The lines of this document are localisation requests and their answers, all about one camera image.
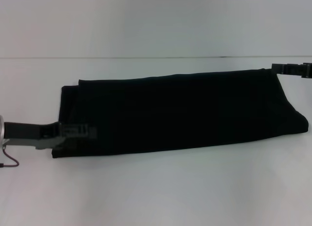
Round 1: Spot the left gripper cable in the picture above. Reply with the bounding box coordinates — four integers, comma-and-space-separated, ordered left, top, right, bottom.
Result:
0, 145, 20, 169

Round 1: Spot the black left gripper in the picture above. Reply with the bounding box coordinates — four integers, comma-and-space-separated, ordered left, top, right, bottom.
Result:
4, 122, 98, 150

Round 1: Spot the black t-shirt with FREE print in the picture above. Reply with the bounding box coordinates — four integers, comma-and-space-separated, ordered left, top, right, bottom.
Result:
51, 68, 311, 160

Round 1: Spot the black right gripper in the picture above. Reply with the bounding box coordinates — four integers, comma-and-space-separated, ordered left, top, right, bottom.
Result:
271, 62, 312, 79

